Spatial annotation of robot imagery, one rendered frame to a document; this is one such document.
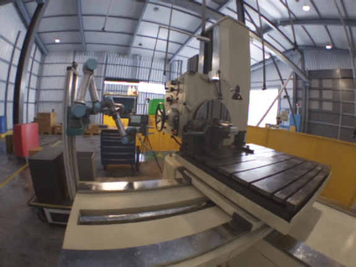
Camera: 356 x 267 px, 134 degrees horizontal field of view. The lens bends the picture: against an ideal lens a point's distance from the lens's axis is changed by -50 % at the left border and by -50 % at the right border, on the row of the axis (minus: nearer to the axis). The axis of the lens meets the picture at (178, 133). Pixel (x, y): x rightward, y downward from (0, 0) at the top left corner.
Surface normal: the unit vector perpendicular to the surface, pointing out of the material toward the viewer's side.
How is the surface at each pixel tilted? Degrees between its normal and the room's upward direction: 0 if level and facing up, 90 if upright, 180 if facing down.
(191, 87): 90
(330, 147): 90
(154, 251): 0
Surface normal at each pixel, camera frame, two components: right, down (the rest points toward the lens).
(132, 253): 0.07, -0.99
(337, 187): -0.91, -0.02
